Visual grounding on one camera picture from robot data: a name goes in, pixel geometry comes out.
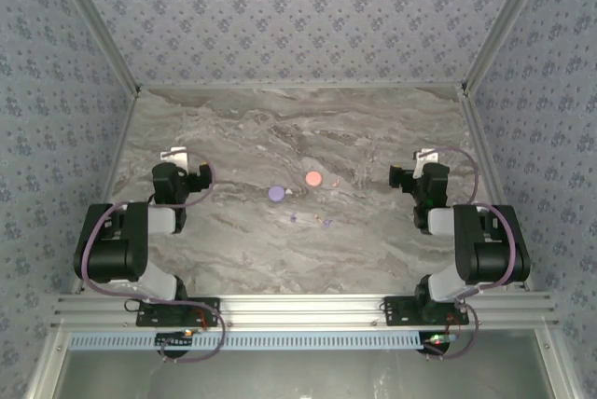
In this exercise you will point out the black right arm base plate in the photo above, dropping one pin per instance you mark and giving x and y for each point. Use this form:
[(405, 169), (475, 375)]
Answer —
[(401, 312)]

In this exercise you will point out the aluminium table edge rail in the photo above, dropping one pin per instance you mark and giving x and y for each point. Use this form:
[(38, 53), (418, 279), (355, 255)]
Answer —
[(490, 184), (122, 138)]

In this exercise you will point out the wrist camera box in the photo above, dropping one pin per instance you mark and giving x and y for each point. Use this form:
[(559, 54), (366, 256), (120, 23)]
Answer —
[(422, 159), (176, 156)]

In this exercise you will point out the thin aluminium frame bar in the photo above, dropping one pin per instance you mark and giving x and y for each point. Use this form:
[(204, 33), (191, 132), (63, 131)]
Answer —
[(298, 86)]

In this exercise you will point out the pink earbud charging case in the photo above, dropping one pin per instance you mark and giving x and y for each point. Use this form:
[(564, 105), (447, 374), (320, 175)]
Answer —
[(313, 178)]

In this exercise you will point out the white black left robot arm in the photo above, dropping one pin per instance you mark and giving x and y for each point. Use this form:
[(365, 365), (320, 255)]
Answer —
[(112, 254)]

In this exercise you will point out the wide aluminium extrusion beam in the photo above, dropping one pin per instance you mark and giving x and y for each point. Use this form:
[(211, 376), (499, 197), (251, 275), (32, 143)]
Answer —
[(298, 310)]

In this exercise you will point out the purple earbud charging case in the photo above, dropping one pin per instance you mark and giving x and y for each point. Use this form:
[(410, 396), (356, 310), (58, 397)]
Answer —
[(276, 193)]

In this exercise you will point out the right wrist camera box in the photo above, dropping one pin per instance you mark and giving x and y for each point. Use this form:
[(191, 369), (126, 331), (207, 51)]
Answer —
[(422, 159)]

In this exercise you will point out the small black controller board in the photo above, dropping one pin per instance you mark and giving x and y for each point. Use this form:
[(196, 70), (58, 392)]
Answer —
[(436, 340), (175, 339)]

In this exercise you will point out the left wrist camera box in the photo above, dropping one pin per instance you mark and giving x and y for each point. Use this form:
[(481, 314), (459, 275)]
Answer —
[(176, 156)]

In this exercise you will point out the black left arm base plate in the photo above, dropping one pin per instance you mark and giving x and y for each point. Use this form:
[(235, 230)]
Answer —
[(200, 303)]

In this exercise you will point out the aluminium frame post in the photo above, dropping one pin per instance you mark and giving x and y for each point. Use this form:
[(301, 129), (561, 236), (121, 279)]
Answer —
[(503, 21), (97, 21)]

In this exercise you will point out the grey metal sheet panel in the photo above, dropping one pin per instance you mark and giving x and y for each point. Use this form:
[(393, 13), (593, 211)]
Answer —
[(298, 375)]

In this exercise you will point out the aluminium frame leg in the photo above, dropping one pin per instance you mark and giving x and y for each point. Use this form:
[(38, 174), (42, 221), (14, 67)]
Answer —
[(49, 361), (555, 366)]

